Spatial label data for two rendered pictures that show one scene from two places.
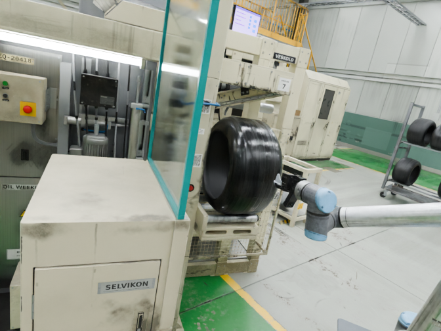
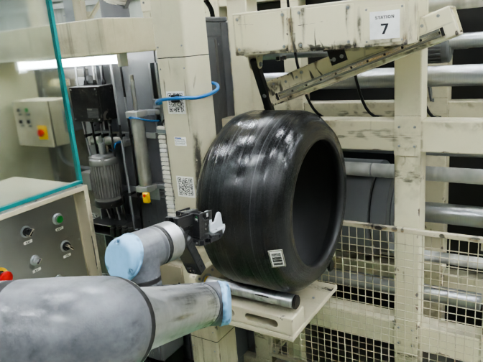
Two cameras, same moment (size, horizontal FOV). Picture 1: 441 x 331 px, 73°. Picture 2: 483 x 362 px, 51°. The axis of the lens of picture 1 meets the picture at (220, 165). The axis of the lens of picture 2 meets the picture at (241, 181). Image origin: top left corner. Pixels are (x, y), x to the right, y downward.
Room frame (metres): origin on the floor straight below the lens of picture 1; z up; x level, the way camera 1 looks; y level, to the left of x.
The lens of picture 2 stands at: (0.81, -1.38, 1.69)
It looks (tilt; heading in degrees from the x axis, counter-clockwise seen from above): 15 degrees down; 58
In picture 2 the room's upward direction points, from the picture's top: 5 degrees counter-clockwise
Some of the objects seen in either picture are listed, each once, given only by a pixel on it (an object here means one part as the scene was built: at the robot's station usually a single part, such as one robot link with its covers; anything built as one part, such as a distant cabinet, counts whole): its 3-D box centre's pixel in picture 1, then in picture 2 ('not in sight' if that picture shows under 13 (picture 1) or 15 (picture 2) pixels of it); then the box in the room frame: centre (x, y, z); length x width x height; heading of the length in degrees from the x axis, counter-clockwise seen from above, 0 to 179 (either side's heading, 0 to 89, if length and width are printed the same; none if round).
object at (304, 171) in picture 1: (289, 189); not in sight; (3.94, -1.01, 0.40); 0.60 x 0.35 x 0.80; 41
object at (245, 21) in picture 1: (245, 27); not in sight; (5.56, 0.03, 2.60); 0.60 x 0.05 x 0.55; 131
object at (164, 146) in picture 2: not in sight; (174, 189); (1.54, 0.23, 1.19); 0.05 x 0.04 x 0.48; 25
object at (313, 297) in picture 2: (218, 222); (270, 299); (1.72, -0.06, 0.80); 0.37 x 0.36 x 0.02; 25
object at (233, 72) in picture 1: (245, 75); (326, 27); (2.05, -0.05, 1.71); 0.61 x 0.25 x 0.15; 115
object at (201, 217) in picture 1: (194, 207); (226, 265); (1.65, 0.10, 0.90); 0.40 x 0.03 x 0.10; 25
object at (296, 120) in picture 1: (272, 141); not in sight; (6.41, -1.01, 0.62); 0.91 x 0.58 x 1.25; 131
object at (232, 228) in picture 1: (228, 228); (249, 309); (1.60, -0.11, 0.84); 0.36 x 0.09 x 0.06; 115
